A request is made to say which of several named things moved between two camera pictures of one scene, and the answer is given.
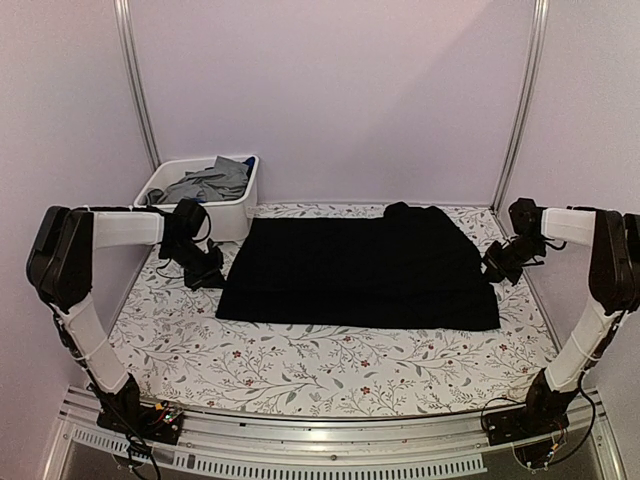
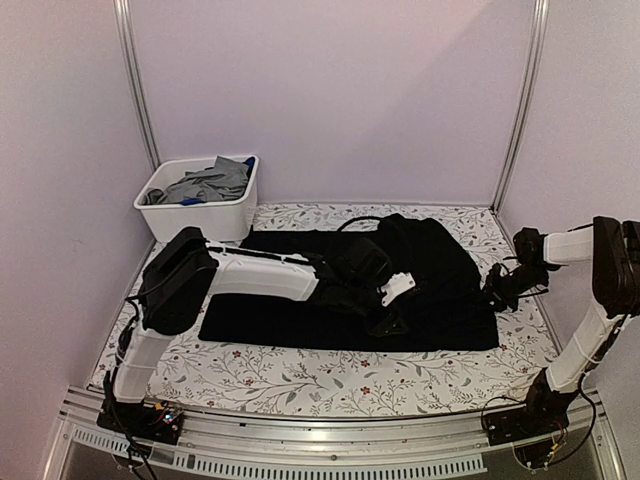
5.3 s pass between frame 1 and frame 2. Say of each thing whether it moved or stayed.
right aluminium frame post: stayed
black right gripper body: moved
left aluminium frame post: stayed
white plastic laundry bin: stayed
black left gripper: moved
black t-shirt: moved
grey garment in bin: stayed
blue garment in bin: stayed
